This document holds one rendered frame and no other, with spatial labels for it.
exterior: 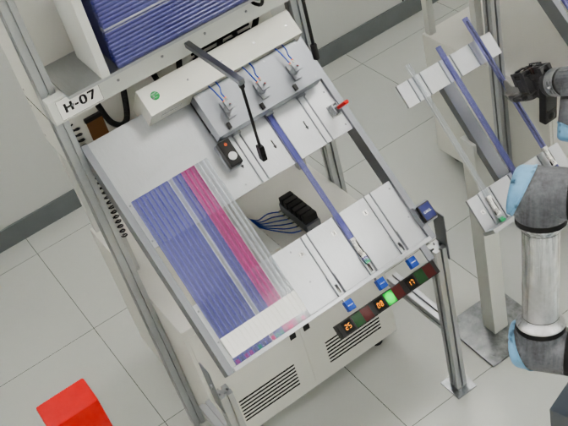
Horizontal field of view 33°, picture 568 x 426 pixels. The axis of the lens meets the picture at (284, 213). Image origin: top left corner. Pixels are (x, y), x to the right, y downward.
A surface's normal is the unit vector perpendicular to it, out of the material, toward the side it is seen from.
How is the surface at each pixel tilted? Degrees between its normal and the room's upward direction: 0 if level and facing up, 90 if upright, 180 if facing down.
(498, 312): 90
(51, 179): 90
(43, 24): 90
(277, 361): 90
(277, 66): 42
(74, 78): 0
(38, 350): 0
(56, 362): 0
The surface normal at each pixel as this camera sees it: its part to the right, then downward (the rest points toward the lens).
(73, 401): -0.22, -0.73
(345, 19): 0.55, 0.45
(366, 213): 0.21, -0.24
